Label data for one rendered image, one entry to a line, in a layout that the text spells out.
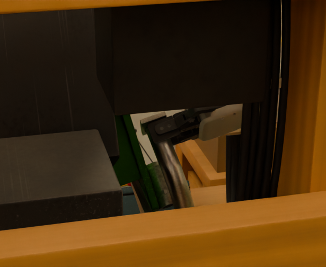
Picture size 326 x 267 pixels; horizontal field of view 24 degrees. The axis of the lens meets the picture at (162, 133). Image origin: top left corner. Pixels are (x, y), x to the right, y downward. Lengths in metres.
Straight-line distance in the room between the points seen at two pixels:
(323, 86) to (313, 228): 0.14
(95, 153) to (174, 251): 0.27
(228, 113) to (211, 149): 0.68
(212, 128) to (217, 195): 0.46
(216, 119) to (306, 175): 0.30
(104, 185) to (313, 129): 0.26
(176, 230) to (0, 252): 0.17
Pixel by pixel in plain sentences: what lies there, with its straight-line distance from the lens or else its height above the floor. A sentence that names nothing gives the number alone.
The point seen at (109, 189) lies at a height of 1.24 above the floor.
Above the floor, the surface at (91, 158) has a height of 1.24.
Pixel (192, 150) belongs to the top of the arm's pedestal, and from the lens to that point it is 1.88.
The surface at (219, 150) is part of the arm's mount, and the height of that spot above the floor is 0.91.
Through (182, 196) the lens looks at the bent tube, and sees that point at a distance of 1.13.
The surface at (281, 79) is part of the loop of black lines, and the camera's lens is 0.86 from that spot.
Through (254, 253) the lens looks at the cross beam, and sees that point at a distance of 0.79.
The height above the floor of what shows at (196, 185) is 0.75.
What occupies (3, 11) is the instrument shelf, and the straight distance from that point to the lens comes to 0.65.
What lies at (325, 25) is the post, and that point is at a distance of 0.77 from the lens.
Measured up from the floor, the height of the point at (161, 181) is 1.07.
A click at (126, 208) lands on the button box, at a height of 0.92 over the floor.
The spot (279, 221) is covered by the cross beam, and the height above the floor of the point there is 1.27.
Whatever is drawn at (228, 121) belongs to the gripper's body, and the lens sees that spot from 1.14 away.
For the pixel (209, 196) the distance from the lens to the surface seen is 1.58.
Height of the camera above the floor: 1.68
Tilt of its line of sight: 25 degrees down
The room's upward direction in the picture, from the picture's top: straight up
